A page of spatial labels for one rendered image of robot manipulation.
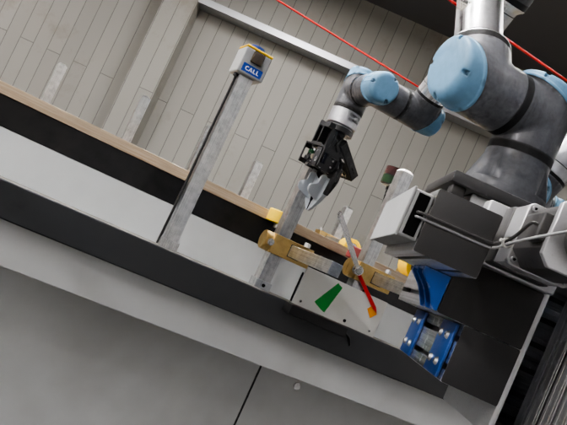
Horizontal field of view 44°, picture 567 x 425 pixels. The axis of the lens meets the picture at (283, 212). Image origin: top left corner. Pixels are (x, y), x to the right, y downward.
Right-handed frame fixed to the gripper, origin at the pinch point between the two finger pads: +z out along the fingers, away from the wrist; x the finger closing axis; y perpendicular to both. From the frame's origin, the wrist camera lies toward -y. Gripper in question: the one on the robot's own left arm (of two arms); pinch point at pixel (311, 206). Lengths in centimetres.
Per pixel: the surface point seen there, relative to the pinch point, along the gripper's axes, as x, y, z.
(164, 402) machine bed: -28, -6, 63
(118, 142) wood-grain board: -41, 32, 5
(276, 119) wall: -393, -287, -103
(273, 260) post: -6.1, -1.7, 15.7
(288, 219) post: -6.5, -0.7, 5.1
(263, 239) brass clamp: -8.2, 2.3, 12.2
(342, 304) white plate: 2.3, -22.8, 18.9
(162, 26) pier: -466, -179, -135
